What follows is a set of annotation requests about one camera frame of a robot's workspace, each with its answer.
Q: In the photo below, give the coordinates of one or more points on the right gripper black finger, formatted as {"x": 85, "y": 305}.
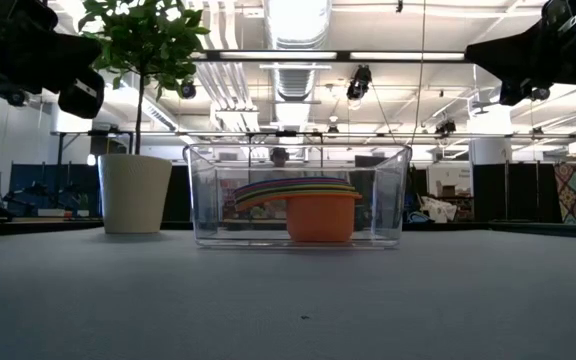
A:
{"x": 513, "y": 55}

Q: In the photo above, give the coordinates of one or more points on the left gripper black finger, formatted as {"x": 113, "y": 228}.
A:
{"x": 75, "y": 55}

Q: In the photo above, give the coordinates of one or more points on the green measuring cup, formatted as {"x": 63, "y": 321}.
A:
{"x": 308, "y": 189}

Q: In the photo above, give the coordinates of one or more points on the clear plastic basket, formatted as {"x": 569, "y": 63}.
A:
{"x": 208, "y": 210}

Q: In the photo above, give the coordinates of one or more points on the black round ceiling spotlight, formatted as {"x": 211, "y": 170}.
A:
{"x": 539, "y": 94}
{"x": 188, "y": 90}
{"x": 16, "y": 98}

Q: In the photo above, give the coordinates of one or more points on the green leafy plant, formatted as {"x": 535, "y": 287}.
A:
{"x": 143, "y": 35}

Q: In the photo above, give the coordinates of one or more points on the white pillar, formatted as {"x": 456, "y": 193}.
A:
{"x": 490, "y": 150}

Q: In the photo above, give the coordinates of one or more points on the blue partition panel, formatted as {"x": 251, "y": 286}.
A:
{"x": 53, "y": 177}

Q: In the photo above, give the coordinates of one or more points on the black partition panel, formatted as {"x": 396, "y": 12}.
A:
{"x": 513, "y": 192}

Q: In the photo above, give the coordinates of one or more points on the cream plant pot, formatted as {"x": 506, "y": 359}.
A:
{"x": 133, "y": 195}

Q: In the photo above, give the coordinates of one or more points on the white cloth heap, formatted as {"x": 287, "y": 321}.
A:
{"x": 438, "y": 209}

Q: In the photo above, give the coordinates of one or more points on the person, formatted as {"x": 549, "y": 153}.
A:
{"x": 279, "y": 156}

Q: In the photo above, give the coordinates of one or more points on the black horizontal ceiling rail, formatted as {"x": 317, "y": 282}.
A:
{"x": 468, "y": 135}

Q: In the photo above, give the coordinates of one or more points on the black overhead camera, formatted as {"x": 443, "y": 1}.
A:
{"x": 359, "y": 82}

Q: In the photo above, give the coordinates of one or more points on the black overhead frame beam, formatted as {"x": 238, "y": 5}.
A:
{"x": 278, "y": 55}

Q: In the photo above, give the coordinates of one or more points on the silver ceiling duct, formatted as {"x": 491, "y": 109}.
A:
{"x": 295, "y": 30}

